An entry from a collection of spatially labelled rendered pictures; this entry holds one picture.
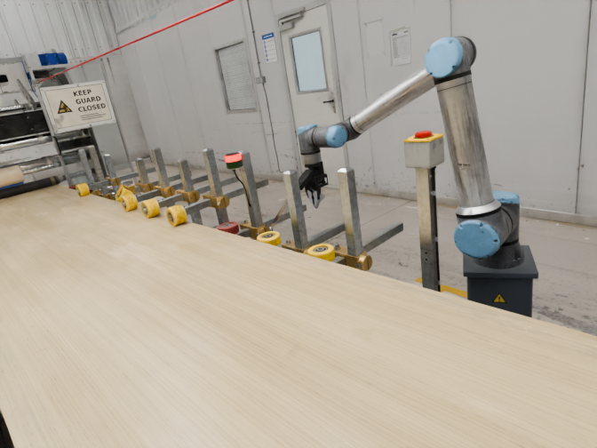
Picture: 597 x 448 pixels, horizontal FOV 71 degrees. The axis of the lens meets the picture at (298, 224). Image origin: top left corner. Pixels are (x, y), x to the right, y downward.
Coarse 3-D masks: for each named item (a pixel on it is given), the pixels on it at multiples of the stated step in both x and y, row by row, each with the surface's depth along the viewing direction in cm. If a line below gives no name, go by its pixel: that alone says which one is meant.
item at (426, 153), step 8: (432, 136) 98; (440, 136) 99; (408, 144) 100; (416, 144) 98; (424, 144) 97; (432, 144) 97; (440, 144) 99; (408, 152) 101; (416, 152) 99; (424, 152) 98; (432, 152) 97; (440, 152) 100; (408, 160) 102; (416, 160) 100; (424, 160) 98; (432, 160) 98; (440, 160) 100; (424, 168) 99; (432, 168) 101
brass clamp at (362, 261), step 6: (342, 246) 138; (336, 252) 134; (342, 252) 133; (366, 252) 131; (348, 258) 130; (354, 258) 128; (360, 258) 128; (366, 258) 128; (348, 264) 131; (354, 264) 129; (360, 264) 128; (366, 264) 128; (366, 270) 129
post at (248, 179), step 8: (240, 152) 156; (248, 152) 156; (248, 160) 157; (248, 168) 157; (248, 176) 158; (248, 184) 158; (248, 192) 160; (256, 192) 161; (256, 200) 162; (248, 208) 164; (256, 208) 162; (256, 216) 163; (256, 224) 164; (256, 240) 168
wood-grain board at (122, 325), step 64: (64, 192) 287; (0, 256) 171; (64, 256) 158; (128, 256) 147; (192, 256) 138; (256, 256) 129; (0, 320) 115; (64, 320) 109; (128, 320) 104; (192, 320) 99; (256, 320) 95; (320, 320) 91; (384, 320) 87; (448, 320) 83; (512, 320) 80; (0, 384) 87; (64, 384) 83; (128, 384) 80; (192, 384) 77; (256, 384) 75; (320, 384) 72; (384, 384) 70; (448, 384) 67; (512, 384) 65; (576, 384) 63
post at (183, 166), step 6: (180, 162) 192; (186, 162) 194; (180, 168) 194; (186, 168) 194; (180, 174) 196; (186, 174) 194; (186, 180) 195; (186, 186) 196; (192, 186) 198; (192, 216) 202; (198, 216) 202; (198, 222) 203
